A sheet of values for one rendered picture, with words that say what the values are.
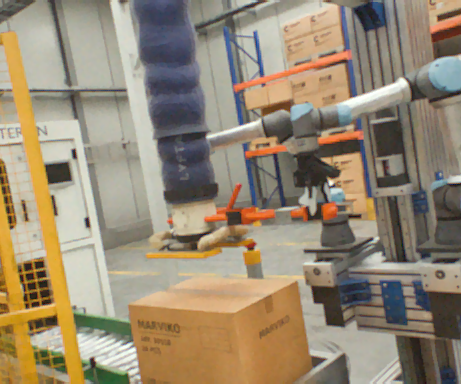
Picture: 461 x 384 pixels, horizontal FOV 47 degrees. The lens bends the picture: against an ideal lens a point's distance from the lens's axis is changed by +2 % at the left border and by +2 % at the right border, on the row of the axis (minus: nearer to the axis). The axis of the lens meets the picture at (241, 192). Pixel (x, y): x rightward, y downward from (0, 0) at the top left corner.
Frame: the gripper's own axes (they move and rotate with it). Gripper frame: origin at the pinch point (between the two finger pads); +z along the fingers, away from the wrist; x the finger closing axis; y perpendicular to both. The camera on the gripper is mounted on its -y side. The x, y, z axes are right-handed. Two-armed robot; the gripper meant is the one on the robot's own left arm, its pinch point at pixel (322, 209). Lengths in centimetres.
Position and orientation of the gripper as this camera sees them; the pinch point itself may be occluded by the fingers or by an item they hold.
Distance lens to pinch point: 174.8
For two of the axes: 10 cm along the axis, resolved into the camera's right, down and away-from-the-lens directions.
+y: -7.4, 0.8, 6.7
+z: 1.6, 9.9, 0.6
